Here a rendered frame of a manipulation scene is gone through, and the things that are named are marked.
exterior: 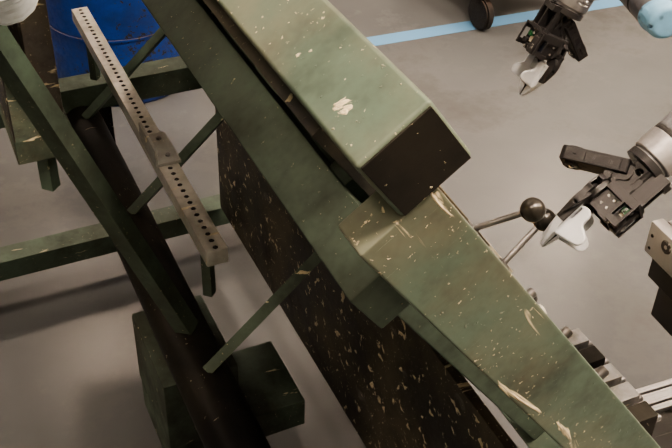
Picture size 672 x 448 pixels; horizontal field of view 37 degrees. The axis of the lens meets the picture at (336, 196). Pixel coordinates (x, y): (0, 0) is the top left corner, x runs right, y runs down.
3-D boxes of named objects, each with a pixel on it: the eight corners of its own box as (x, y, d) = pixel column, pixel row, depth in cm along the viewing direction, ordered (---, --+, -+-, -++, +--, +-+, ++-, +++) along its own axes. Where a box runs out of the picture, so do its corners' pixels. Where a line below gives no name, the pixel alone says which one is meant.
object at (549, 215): (507, 283, 160) (564, 222, 160) (498, 272, 157) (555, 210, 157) (493, 271, 162) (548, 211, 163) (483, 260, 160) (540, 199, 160)
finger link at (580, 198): (561, 218, 154) (604, 181, 153) (555, 211, 154) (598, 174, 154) (565, 227, 158) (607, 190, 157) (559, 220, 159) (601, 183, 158)
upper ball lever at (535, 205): (468, 248, 152) (551, 222, 147) (457, 236, 150) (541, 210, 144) (466, 228, 154) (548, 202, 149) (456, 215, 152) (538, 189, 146)
